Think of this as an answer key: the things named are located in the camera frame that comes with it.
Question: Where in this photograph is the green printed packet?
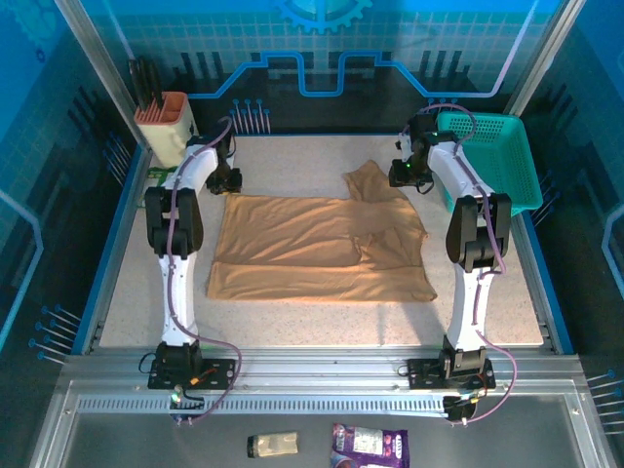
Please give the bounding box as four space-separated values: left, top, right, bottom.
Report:
142 165 179 209

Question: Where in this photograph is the aluminium base beam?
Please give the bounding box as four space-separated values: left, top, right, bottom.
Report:
62 345 581 392

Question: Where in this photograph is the teal plastic basket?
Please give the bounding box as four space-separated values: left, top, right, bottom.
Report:
435 111 544 216

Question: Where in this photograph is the aluminium frame post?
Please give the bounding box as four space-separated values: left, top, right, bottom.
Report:
501 0 586 117
53 0 153 148

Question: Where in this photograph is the small beige jar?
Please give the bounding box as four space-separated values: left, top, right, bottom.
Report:
246 430 300 459

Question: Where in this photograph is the beige orange-topped utensil holder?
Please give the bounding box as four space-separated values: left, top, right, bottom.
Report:
134 91 197 168

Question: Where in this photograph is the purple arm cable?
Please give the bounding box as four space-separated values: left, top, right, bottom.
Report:
165 115 244 423
401 102 519 426

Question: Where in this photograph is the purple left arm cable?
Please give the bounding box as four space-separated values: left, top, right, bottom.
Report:
165 115 244 423

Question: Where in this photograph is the slotted aluminium cable rail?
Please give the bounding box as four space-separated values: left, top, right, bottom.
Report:
75 394 449 417

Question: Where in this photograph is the black knife handle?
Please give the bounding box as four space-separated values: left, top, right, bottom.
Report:
137 55 154 106
147 58 165 106

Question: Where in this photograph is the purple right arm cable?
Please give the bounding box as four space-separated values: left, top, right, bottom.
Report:
401 102 519 426

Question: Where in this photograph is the tan t-shirt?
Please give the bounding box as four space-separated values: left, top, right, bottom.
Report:
206 159 439 305

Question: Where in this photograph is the purple snack bag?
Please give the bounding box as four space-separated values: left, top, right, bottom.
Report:
330 422 410 468

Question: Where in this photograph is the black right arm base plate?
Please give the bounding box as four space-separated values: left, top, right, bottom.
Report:
407 358 496 391

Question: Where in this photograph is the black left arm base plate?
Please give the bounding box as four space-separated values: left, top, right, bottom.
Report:
147 358 237 391

